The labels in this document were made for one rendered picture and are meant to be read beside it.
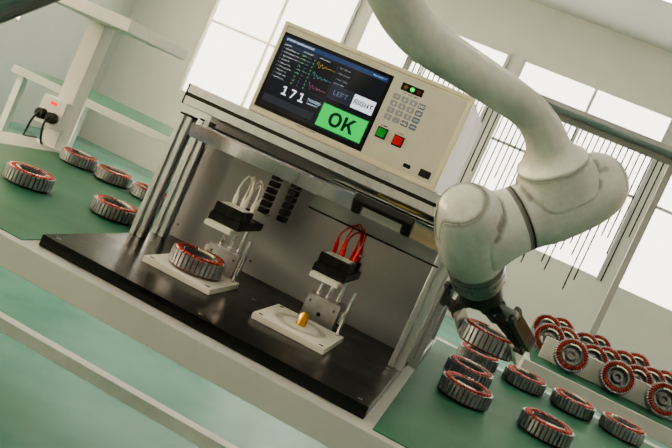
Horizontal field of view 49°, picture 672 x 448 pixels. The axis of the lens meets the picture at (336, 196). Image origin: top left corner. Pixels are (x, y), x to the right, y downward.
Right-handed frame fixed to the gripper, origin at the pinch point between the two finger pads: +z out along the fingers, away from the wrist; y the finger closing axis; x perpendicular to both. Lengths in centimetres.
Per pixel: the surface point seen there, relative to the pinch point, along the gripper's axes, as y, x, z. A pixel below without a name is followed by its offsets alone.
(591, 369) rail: -6, 54, 119
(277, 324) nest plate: -29.6, -22.1, -11.2
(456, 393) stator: -4.9, -7.1, 17.4
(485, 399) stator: -0.2, -4.3, 19.9
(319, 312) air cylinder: -33.8, -11.5, 4.7
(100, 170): -129, -6, 18
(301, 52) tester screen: -59, 26, -26
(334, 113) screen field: -48, 20, -18
